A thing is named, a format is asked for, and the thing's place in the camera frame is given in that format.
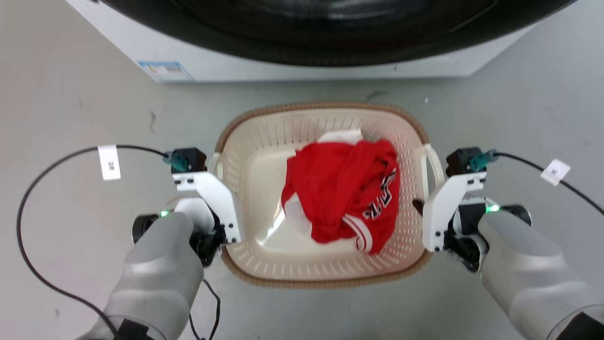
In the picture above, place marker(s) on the white camera bracket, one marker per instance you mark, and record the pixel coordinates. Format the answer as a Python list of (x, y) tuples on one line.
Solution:
[(443, 208), (217, 198)]

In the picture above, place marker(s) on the beige plastic laundry basket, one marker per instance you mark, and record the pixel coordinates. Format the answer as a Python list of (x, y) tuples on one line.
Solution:
[(264, 165)]

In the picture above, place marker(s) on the red sports jersey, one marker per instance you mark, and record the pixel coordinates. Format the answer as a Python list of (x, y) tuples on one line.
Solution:
[(339, 189)]

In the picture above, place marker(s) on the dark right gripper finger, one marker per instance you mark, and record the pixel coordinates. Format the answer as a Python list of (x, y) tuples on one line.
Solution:
[(418, 207)]

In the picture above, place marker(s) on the white right camera bracket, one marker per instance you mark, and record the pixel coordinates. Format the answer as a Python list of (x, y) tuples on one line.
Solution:
[(443, 208)]

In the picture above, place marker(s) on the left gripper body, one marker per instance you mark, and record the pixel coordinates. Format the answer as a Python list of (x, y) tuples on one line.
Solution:
[(204, 236)]

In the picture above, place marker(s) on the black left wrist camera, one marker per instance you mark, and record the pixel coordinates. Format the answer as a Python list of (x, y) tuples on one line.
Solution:
[(191, 159)]

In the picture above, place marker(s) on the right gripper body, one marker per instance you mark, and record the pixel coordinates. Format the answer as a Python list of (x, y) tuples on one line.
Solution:
[(465, 236)]

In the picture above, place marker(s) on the white washing machine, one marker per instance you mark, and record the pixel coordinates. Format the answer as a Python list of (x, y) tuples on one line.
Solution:
[(292, 71)]

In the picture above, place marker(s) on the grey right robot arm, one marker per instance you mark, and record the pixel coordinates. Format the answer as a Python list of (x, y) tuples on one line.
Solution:
[(533, 269)]

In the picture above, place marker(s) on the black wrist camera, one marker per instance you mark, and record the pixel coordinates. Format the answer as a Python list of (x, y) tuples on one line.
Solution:
[(461, 161), (191, 159)]

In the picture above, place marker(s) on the white left camera bracket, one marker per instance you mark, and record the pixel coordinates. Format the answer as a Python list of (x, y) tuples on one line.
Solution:
[(217, 198)]

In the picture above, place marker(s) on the white garment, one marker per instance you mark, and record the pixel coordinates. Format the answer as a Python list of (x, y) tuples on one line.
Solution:
[(342, 136)]

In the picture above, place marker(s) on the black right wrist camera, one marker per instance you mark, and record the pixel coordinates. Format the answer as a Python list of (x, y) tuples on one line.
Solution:
[(461, 161)]

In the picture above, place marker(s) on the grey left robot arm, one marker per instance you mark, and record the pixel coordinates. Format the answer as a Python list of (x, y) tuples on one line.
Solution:
[(158, 278)]

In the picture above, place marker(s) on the black round washer door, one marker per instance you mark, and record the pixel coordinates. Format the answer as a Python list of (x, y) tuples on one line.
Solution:
[(330, 42)]

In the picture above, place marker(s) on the blue energy label sticker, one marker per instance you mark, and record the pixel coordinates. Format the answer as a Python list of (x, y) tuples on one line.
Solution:
[(165, 71)]

